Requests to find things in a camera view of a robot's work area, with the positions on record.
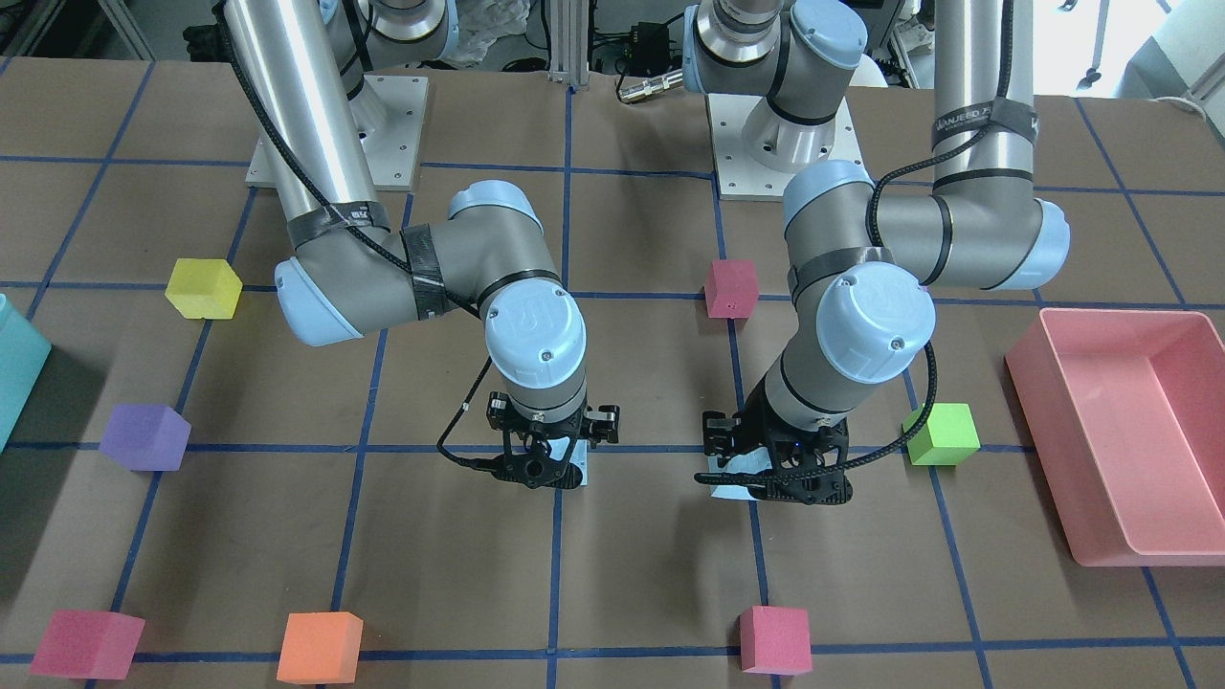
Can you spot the silver robot arm near teal tray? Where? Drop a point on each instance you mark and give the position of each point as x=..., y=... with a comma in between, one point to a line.
x=351, y=274

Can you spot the orange foam block table edge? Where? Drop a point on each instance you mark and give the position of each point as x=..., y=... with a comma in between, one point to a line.
x=320, y=648

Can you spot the purple foam block near teal tray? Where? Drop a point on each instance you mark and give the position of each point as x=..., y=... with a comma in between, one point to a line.
x=146, y=437

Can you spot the pink plastic tray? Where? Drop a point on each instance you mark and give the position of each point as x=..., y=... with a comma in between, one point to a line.
x=1125, y=408

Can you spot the green foam block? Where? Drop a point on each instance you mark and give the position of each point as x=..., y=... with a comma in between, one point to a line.
x=948, y=438

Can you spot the silver robot arm near pink tray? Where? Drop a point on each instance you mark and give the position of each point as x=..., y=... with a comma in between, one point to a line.
x=864, y=252

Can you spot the pink foam block centre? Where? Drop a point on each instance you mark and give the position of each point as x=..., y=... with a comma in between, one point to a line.
x=731, y=289
x=775, y=641

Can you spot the pink foam block far corner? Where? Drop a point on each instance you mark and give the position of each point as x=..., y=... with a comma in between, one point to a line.
x=82, y=644

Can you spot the yellow foam block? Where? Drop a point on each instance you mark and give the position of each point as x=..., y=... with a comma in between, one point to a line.
x=204, y=288

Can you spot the teal plastic tray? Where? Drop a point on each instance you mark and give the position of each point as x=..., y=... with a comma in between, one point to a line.
x=24, y=351

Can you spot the black gripper body pink-tray side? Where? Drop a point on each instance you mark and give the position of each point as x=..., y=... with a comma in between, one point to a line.
x=717, y=435

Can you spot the aluminium frame post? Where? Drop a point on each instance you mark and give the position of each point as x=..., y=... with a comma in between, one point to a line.
x=568, y=42

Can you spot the black gripper body teal-tray side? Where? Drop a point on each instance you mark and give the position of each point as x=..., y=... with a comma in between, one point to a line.
x=604, y=424

